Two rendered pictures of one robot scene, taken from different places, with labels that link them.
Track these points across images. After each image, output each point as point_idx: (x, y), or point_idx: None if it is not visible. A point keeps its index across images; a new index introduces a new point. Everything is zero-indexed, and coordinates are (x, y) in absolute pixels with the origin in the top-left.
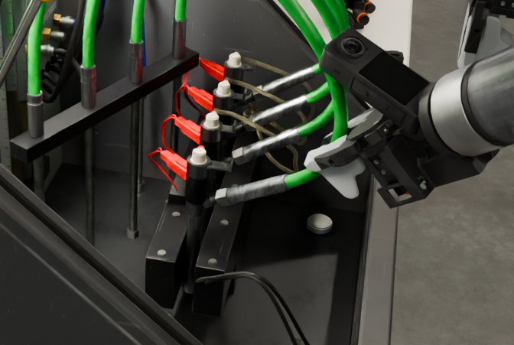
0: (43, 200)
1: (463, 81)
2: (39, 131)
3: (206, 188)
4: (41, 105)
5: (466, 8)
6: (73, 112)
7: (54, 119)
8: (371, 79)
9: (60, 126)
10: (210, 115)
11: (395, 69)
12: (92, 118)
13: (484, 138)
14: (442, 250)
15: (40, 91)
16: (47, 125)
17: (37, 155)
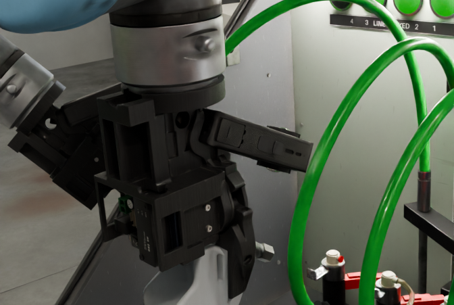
0: (419, 273)
1: (21, 55)
2: (417, 203)
3: (323, 289)
4: (419, 182)
5: None
6: (452, 228)
7: (443, 219)
8: (109, 86)
9: (430, 219)
10: (389, 272)
11: (103, 89)
12: (446, 242)
13: (16, 127)
14: None
15: (423, 172)
16: (434, 215)
17: (408, 218)
